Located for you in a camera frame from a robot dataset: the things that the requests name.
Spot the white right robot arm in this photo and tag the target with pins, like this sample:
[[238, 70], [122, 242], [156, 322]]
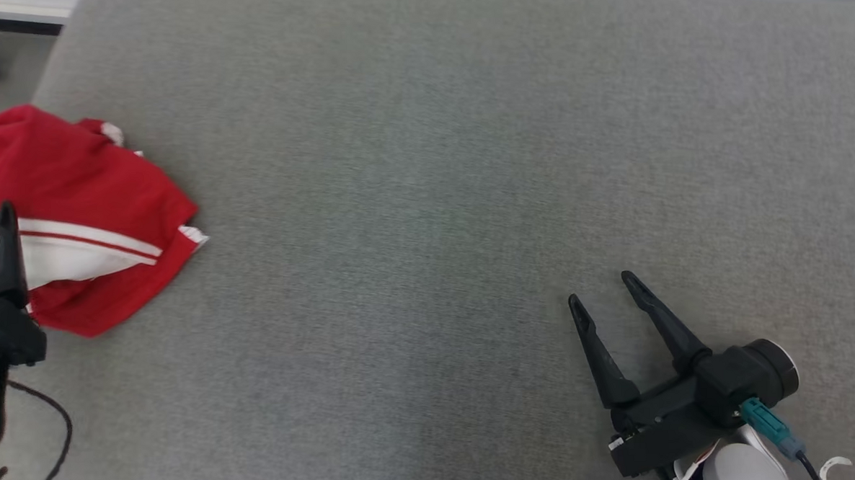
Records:
[[740, 468]]

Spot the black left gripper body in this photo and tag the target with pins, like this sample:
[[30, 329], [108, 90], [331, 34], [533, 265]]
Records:
[[2, 334]]

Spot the white table edge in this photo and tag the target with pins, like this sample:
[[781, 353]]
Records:
[[13, 11]]

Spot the teal right gripper connector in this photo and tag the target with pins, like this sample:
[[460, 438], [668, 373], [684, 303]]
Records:
[[767, 423]]

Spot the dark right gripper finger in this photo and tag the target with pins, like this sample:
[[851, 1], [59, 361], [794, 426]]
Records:
[[606, 362], [666, 323]]

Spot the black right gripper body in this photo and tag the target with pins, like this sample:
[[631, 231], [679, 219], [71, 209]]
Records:
[[723, 393]]

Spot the red Bulls 23 jersey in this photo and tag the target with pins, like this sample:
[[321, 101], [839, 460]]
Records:
[[71, 176]]

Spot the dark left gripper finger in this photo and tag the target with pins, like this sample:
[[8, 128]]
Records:
[[8, 251]]

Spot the grey fabric sofa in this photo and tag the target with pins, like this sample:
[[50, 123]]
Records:
[[425, 197]]

